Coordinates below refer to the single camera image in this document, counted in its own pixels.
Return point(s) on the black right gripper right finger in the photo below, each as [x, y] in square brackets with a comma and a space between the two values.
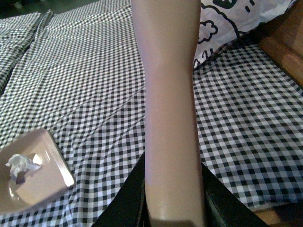
[223, 209]

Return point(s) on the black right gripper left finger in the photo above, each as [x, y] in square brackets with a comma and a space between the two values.
[128, 207]

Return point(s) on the beige plastic dustpan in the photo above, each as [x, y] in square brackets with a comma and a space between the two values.
[41, 186]

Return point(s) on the white paper trash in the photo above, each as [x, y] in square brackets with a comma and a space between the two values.
[19, 165]

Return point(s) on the beige hand brush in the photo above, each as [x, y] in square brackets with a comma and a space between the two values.
[167, 33]

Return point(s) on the black white checkered bedsheet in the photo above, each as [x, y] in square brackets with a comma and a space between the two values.
[91, 98]

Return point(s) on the wooden bed headboard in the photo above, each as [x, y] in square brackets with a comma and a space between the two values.
[282, 41]

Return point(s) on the black white cartoon pillow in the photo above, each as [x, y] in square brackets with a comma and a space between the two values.
[222, 21]

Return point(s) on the folded checkered quilt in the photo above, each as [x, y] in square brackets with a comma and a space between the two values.
[24, 44]

